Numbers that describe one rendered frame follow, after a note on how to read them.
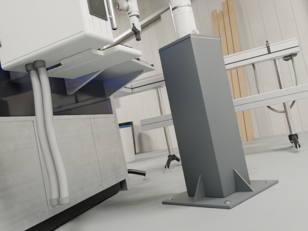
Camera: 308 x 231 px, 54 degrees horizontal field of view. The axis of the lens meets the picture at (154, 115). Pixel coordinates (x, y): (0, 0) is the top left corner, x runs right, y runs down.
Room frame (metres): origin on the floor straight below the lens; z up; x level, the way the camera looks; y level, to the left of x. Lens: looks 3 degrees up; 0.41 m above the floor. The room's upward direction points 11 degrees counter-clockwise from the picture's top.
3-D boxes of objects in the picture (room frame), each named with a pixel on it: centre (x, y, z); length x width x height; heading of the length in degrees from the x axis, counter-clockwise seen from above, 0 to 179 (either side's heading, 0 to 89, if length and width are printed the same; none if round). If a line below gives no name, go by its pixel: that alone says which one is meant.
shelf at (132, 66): (2.04, 0.26, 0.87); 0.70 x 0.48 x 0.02; 161
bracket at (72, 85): (1.80, 0.33, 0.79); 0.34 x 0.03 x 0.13; 71
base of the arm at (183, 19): (1.70, -0.27, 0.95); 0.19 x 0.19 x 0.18
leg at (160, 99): (3.11, -0.09, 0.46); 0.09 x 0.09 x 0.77; 71
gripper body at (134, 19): (2.21, 0.00, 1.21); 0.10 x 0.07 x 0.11; 162
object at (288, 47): (2.98, -0.47, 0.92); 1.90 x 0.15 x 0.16; 71
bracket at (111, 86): (2.27, 0.17, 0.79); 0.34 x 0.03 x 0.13; 71
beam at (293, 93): (2.93, -0.61, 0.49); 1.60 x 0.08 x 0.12; 71
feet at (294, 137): (2.74, -1.18, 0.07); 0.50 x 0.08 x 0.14; 161
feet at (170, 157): (3.11, -0.09, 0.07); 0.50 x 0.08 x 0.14; 161
